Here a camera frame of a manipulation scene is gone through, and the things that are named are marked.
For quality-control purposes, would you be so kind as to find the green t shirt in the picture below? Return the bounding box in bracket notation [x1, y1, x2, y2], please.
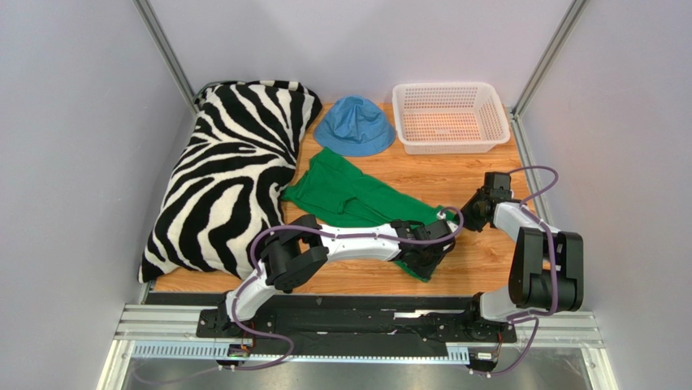
[281, 146, 458, 284]

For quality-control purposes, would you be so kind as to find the white plastic basket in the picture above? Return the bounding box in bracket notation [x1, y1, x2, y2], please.
[391, 81, 511, 155]

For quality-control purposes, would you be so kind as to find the blue bucket hat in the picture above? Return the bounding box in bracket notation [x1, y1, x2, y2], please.
[314, 95, 396, 157]

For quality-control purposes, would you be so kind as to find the zebra striped pillow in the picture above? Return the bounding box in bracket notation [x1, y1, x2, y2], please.
[137, 80, 322, 284]

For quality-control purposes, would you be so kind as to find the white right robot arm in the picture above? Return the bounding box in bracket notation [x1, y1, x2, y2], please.
[462, 171, 584, 325]

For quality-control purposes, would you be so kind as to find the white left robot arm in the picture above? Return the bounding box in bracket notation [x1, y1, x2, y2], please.
[218, 214, 461, 323]

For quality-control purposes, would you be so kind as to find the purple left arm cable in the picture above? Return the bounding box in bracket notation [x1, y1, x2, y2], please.
[229, 205, 466, 371]

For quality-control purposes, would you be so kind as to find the right aluminium frame post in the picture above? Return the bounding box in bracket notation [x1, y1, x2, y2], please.
[512, 0, 590, 117]

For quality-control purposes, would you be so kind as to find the aluminium frame post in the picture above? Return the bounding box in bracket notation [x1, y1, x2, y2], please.
[132, 0, 199, 114]
[512, 0, 590, 117]

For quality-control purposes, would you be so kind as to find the left aluminium frame post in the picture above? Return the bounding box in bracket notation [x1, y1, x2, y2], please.
[132, 0, 199, 114]

